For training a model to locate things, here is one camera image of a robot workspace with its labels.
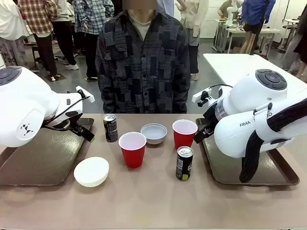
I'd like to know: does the brown plastic serving tray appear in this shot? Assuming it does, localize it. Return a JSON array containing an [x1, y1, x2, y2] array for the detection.
[[195, 117, 300, 186], [0, 117, 95, 187]]

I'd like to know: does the figure in red plaid shirt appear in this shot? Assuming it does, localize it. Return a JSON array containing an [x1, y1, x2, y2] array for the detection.
[[17, 0, 59, 81]]

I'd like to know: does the black drink can yellow base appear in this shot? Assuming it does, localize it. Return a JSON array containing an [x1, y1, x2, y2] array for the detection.
[[176, 146, 194, 181]]

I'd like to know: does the black cable sleeve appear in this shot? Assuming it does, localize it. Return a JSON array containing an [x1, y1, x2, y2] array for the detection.
[[239, 98, 307, 184]]

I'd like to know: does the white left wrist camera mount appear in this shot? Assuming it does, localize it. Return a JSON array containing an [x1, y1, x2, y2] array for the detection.
[[75, 86, 95, 104]]

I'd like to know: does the white side table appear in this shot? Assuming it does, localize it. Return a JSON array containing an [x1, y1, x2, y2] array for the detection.
[[202, 53, 307, 96]]

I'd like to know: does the red plastic cup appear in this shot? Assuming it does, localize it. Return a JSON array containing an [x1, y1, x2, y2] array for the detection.
[[118, 131, 147, 169], [172, 119, 199, 150]]

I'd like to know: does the person in dark patchwork shirt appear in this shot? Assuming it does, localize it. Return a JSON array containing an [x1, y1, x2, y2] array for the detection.
[[95, 0, 192, 114]]

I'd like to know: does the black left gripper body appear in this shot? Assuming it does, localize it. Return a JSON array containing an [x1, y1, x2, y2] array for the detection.
[[62, 117, 85, 136]]

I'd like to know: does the grey bowl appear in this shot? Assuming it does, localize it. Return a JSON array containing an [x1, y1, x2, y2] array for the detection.
[[140, 123, 168, 145]]

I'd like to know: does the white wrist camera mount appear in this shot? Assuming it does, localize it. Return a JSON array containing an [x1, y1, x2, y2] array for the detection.
[[75, 86, 95, 104], [192, 88, 213, 107]]

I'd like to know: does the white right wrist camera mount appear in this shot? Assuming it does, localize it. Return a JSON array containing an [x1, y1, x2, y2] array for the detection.
[[192, 88, 213, 107]]

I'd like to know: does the figure in cream coat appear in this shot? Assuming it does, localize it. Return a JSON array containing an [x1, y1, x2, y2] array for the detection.
[[176, 0, 210, 81]]

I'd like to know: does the black mannequin base plate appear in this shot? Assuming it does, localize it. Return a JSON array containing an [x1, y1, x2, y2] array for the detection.
[[45, 73, 67, 82]]

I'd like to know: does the grey background workbench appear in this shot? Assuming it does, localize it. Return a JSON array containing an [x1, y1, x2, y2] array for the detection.
[[214, 19, 282, 54]]

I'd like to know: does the figure in blue plaid shirt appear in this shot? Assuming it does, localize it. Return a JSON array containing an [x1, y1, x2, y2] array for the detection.
[[73, 0, 115, 80]]

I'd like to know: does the figure in white garment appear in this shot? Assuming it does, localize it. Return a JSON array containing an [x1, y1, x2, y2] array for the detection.
[[0, 0, 31, 68]]

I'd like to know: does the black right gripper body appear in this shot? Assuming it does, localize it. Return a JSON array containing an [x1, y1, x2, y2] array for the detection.
[[202, 104, 218, 135]]

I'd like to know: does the figure in dark clothes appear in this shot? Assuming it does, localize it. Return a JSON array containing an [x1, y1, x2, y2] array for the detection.
[[282, 18, 307, 78]]

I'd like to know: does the white bowl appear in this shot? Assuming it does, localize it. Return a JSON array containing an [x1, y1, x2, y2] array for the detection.
[[73, 156, 110, 188]]

